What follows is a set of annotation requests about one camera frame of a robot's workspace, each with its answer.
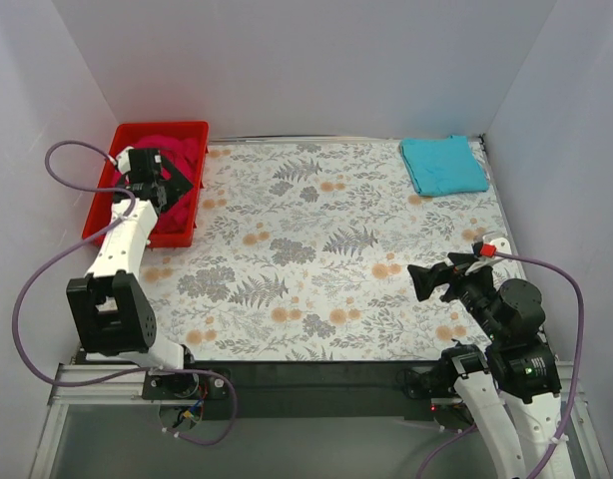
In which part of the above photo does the magenta t shirt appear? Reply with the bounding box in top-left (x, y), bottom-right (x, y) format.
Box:
top-left (113, 133), bottom-right (206, 236)

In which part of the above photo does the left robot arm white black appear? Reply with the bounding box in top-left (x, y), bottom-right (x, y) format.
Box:
top-left (66, 147), bottom-right (200, 399)

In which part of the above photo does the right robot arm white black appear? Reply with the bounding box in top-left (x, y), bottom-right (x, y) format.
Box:
top-left (407, 242), bottom-right (575, 478)

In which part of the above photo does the red plastic bin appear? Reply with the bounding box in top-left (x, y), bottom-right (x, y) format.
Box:
top-left (98, 121), bottom-right (209, 248)

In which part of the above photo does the folded cyan t shirt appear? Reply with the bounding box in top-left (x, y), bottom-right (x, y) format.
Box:
top-left (399, 136), bottom-right (489, 198)

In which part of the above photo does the floral patterned table mat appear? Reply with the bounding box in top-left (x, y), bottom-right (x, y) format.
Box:
top-left (139, 142), bottom-right (506, 360)

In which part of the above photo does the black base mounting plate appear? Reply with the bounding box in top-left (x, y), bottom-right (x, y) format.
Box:
top-left (142, 361), bottom-right (472, 427)

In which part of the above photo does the aluminium frame rail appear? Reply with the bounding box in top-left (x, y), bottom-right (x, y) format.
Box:
top-left (28, 360), bottom-right (153, 479)

